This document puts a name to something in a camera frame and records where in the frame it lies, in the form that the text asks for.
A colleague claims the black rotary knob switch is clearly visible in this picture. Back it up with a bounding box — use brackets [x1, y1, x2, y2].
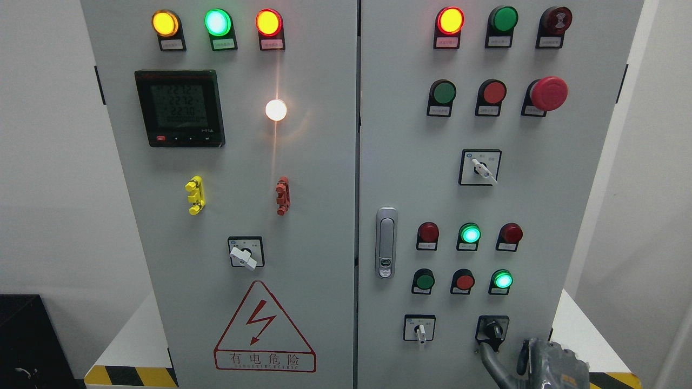
[475, 315, 510, 352]

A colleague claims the red terminal connector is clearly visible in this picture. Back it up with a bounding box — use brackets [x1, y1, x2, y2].
[275, 176, 291, 215]

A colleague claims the dark red indicator light left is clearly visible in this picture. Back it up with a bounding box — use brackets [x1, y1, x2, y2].
[417, 222, 440, 251]

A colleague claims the dark red indicator light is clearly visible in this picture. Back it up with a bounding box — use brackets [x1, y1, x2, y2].
[495, 223, 524, 253]
[417, 222, 440, 251]

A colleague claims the white lit indicator lamp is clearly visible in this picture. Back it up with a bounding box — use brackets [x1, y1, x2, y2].
[265, 98, 288, 122]

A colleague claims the green push button lower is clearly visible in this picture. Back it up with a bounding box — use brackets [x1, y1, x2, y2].
[411, 268, 435, 295]

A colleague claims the green push button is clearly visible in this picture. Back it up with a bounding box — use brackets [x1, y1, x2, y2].
[426, 79, 457, 118]
[411, 268, 435, 295]

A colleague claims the lit green indicator light middle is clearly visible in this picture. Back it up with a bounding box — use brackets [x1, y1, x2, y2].
[456, 223, 482, 252]

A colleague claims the lit green indicator light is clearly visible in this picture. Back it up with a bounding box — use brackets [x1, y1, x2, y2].
[456, 223, 482, 252]
[488, 269, 514, 296]
[204, 8, 238, 51]

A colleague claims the left grey cabinet door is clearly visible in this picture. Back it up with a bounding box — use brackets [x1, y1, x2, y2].
[81, 1, 358, 388]

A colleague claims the grey cabinet door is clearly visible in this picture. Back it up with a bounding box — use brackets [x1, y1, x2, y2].
[357, 1, 643, 388]
[81, 1, 358, 388]

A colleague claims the green push button upper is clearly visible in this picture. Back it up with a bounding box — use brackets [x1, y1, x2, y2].
[426, 79, 457, 118]

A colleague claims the red push button lower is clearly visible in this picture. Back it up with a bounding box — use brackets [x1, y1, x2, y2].
[450, 269, 475, 295]

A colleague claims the red push button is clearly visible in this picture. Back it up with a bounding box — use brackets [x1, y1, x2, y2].
[475, 79, 507, 117]
[450, 269, 475, 295]

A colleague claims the yellow terminal connector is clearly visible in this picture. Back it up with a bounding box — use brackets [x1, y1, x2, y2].
[185, 175, 206, 215]

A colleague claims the right grey cabinet door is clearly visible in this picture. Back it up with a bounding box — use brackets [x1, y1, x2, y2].
[357, 1, 643, 388]

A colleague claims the red high voltage warning sticker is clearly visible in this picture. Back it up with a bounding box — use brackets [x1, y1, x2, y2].
[214, 280, 317, 373]

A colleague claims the dark red indicator light right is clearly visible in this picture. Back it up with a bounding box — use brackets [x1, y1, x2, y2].
[495, 223, 524, 253]

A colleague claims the lit green indicator light lower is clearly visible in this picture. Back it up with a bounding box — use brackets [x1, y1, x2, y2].
[488, 269, 514, 296]

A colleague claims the red push button upper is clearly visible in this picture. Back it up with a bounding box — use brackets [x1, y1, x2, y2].
[475, 79, 507, 117]

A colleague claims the black digital power meter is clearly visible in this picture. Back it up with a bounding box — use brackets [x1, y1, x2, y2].
[134, 69, 225, 147]

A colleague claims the orange red indicator light left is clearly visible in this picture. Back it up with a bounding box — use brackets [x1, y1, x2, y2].
[255, 8, 286, 51]

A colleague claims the lit red indicator light right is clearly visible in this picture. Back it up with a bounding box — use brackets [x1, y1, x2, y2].
[434, 6, 465, 49]

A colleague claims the lit green indicator light top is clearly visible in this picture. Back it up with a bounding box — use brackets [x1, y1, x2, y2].
[204, 8, 238, 51]

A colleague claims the red emergency stop button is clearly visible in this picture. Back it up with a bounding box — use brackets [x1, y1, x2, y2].
[521, 76, 569, 118]

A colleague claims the green indicator light top right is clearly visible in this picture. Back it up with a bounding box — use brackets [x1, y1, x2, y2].
[485, 5, 518, 49]

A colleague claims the yellow indicator light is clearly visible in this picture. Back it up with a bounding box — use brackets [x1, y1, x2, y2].
[151, 9, 187, 52]

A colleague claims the dark red buzzer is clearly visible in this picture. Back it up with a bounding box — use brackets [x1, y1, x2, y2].
[535, 6, 573, 49]

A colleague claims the black box lower left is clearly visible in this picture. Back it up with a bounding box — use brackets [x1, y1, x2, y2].
[1, 294, 79, 388]

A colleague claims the silver door latch handle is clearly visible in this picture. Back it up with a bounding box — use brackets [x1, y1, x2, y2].
[375, 207, 398, 279]

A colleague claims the white selector switch left door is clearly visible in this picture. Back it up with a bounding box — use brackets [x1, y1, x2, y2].
[227, 236, 265, 271]

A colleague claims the white selector switch upper right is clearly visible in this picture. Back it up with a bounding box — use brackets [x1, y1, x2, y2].
[458, 149, 502, 186]

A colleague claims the white selector switch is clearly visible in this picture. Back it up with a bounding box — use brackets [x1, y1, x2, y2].
[403, 314, 436, 344]
[458, 149, 502, 186]

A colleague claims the white selector switch lower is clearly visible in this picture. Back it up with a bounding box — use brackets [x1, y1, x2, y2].
[403, 314, 436, 344]

